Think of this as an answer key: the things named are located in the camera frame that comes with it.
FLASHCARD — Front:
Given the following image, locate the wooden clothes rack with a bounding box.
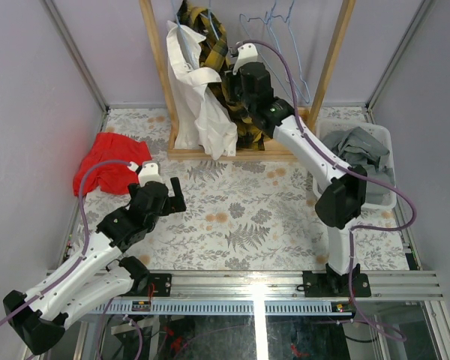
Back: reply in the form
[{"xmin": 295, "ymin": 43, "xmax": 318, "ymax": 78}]
[{"xmin": 138, "ymin": 0, "xmax": 357, "ymax": 161}]

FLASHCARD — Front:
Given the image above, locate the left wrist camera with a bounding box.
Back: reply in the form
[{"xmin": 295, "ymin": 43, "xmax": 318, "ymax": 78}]
[{"xmin": 127, "ymin": 161, "xmax": 164, "ymax": 187}]

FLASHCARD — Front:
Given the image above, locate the yellow plaid shirt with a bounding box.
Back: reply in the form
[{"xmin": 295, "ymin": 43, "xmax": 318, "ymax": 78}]
[{"xmin": 178, "ymin": 1, "xmax": 269, "ymax": 151}]

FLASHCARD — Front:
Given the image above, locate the red cloth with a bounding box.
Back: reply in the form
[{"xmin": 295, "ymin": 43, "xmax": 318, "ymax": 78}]
[{"xmin": 73, "ymin": 132, "xmax": 152, "ymax": 197}]

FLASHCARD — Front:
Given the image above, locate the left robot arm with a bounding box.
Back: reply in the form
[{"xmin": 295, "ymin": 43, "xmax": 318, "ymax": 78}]
[{"xmin": 3, "ymin": 177, "xmax": 186, "ymax": 356}]

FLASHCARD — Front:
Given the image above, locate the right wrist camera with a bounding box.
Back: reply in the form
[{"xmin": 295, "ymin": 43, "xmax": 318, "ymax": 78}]
[{"xmin": 230, "ymin": 43, "xmax": 258, "ymax": 75}]

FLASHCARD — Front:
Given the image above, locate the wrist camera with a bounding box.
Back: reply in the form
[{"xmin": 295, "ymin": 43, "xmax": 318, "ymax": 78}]
[
  {"xmin": 230, "ymin": 43, "xmax": 258, "ymax": 75},
  {"xmin": 127, "ymin": 161, "xmax": 164, "ymax": 187}
]

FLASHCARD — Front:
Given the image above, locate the white shirt on left hanger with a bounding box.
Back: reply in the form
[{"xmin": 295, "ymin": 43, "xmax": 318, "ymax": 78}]
[{"xmin": 166, "ymin": 21, "xmax": 238, "ymax": 160}]

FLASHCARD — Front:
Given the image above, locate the white plastic basket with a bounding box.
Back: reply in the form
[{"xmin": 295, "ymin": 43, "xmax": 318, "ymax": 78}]
[{"xmin": 312, "ymin": 119, "xmax": 398, "ymax": 210}]

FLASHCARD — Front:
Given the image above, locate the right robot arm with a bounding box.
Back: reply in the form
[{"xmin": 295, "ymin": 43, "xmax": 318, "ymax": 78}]
[{"xmin": 224, "ymin": 61, "xmax": 367, "ymax": 296}]

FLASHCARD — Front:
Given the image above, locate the blue wire hanger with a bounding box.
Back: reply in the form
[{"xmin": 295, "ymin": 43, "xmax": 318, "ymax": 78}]
[{"xmin": 266, "ymin": 1, "xmax": 311, "ymax": 104}]

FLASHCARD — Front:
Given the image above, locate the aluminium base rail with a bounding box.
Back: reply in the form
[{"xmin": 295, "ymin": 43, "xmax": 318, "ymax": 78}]
[{"xmin": 40, "ymin": 269, "xmax": 446, "ymax": 316}]

